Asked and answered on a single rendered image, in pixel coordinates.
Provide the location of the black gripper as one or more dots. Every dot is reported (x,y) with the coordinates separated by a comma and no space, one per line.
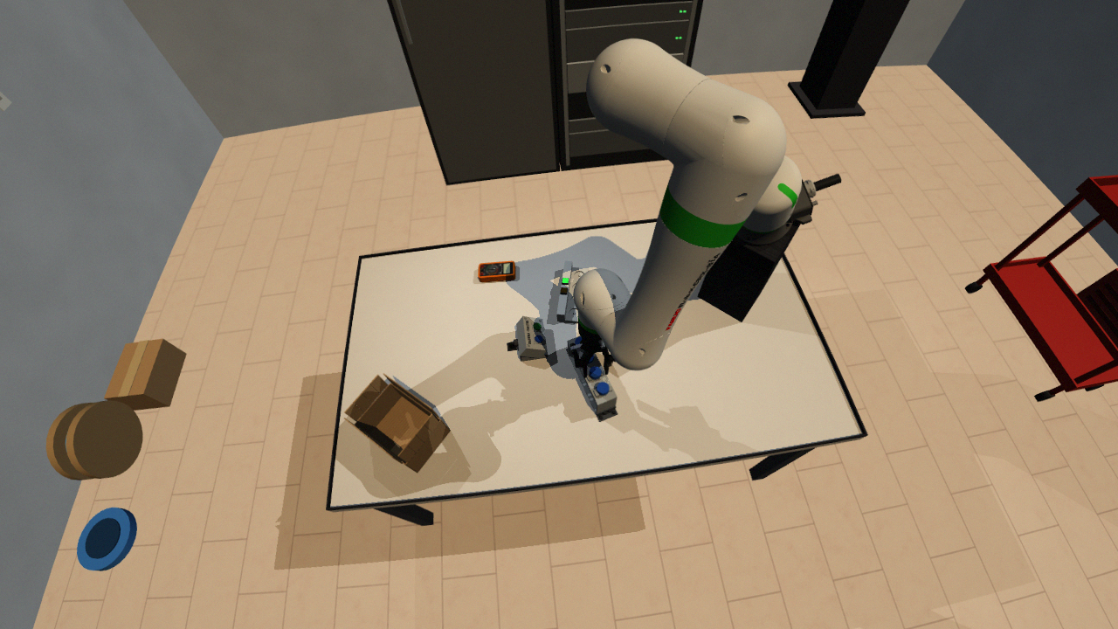
(589,350)

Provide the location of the black table edge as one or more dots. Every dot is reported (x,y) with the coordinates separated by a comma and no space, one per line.
(338,414)

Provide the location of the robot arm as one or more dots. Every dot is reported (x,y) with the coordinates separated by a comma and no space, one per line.
(726,146)

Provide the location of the orange digital multimeter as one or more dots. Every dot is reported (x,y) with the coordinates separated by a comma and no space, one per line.
(496,271)

